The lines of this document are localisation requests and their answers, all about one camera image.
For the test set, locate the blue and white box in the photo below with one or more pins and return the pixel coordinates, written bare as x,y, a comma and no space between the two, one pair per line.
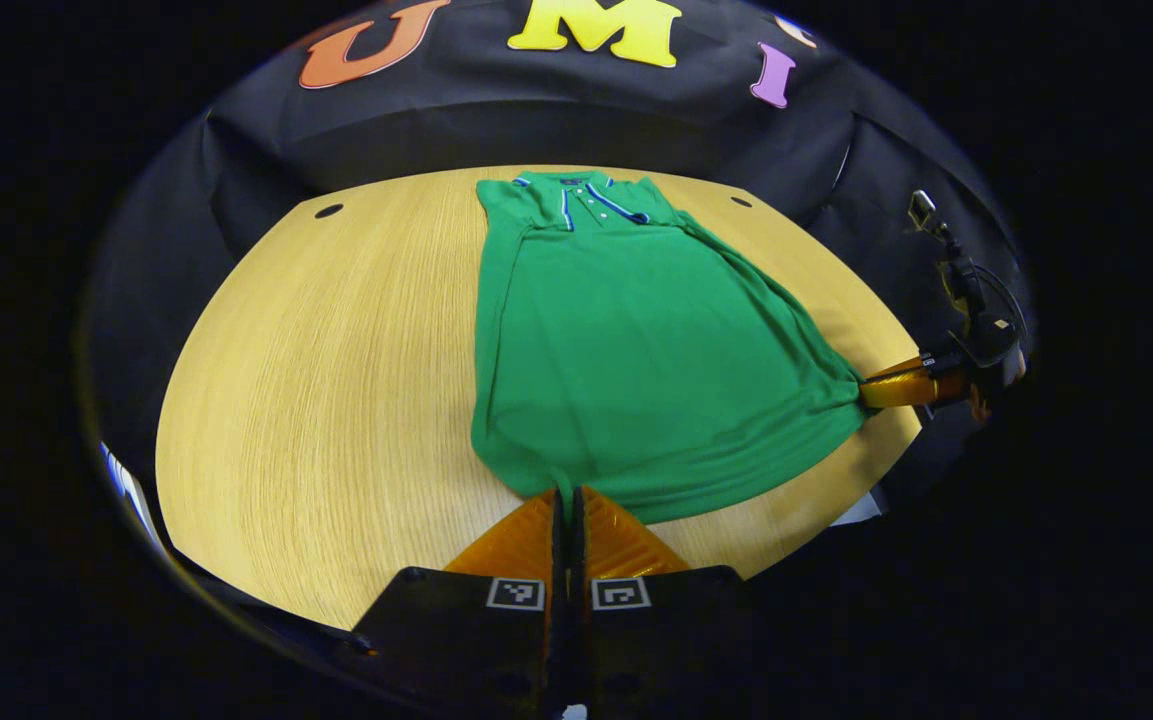
131,495

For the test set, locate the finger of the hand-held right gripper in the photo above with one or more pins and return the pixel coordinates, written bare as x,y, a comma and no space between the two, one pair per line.
906,385

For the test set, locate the white sheet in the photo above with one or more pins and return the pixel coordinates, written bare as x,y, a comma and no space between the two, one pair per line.
858,508

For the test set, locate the green T-shirt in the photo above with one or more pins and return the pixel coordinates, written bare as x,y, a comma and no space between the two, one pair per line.
636,350

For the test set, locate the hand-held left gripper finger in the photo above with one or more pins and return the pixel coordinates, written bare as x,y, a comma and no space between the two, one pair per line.
558,550
577,550

